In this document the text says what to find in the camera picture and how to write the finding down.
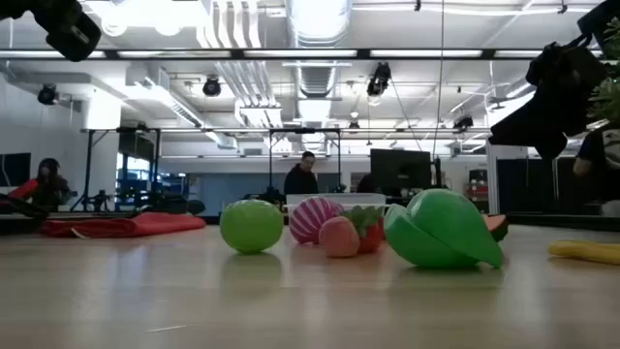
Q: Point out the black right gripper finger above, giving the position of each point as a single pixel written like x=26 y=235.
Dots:
x=533 y=128

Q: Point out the toy watermelon slice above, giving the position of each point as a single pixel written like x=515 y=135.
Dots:
x=498 y=225

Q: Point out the yellow toy banana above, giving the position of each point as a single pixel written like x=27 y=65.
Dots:
x=586 y=251

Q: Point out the large green toy fruit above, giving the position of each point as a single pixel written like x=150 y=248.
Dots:
x=441 y=228

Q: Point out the red toy strawberry green leaves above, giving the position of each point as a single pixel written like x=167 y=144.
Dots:
x=370 y=232

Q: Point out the pale pink toy strawberry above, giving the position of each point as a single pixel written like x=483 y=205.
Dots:
x=338 y=238

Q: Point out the pink striped toy onion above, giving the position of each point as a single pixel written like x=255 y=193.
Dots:
x=310 y=218

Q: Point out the green toy apple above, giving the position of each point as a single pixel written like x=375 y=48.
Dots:
x=251 y=226

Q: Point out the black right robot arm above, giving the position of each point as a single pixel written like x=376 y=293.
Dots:
x=600 y=19

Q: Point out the clear plastic tupperware container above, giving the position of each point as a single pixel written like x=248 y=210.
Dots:
x=339 y=199

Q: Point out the green potted plant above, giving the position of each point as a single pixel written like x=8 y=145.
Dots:
x=608 y=97

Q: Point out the person beside plant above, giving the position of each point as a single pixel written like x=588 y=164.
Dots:
x=605 y=155

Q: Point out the black computer monitor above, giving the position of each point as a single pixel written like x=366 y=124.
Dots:
x=400 y=170

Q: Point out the seated person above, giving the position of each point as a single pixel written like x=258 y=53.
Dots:
x=48 y=186

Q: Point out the red cloth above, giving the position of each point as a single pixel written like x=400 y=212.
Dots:
x=126 y=225

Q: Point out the standing person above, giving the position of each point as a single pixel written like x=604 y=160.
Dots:
x=300 y=180

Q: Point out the black hanging ceiling camera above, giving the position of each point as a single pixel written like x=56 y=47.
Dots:
x=379 y=80
x=211 y=86
x=47 y=94

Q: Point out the black overhead frame beam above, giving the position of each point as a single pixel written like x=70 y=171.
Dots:
x=310 y=53

